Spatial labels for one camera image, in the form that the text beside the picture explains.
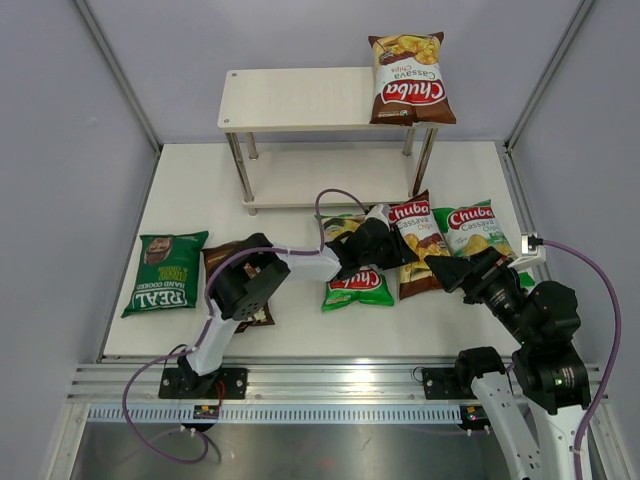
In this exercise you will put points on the green Real hand cooked bag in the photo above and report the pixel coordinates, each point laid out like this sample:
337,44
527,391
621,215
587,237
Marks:
167,276

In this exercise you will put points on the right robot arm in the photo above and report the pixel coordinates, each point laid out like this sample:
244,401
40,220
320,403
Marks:
549,370

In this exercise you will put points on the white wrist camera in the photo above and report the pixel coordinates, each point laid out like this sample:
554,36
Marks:
381,213
532,253

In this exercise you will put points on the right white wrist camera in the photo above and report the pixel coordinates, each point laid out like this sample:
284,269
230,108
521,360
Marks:
532,253

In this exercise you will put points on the brown Chuba cassava chips bag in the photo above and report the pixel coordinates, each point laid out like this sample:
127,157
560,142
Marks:
408,83

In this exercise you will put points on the green Chuba bag right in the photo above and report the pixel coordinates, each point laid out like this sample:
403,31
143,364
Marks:
468,230

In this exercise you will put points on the white two-tier shelf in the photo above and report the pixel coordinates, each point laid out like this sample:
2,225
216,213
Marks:
271,118

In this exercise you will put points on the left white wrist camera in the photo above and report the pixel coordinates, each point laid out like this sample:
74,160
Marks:
381,213

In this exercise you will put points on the white slotted cable duct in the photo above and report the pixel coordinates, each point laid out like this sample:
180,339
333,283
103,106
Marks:
298,414

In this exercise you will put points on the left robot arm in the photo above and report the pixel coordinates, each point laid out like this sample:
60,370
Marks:
245,281

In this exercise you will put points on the aluminium mounting rail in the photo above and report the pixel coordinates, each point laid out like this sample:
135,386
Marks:
287,381

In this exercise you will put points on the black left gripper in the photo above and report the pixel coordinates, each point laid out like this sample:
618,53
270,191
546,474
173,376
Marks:
399,253

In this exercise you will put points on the green Chuba cassava chips bag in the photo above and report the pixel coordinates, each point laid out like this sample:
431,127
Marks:
368,286

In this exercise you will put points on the brown Chuba bag text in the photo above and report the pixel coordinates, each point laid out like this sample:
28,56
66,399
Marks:
419,229

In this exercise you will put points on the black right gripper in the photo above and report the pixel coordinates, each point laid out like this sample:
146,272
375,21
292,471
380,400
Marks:
452,271

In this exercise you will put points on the brown Kettle potato chips bag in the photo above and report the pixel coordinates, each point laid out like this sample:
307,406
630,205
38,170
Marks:
212,257

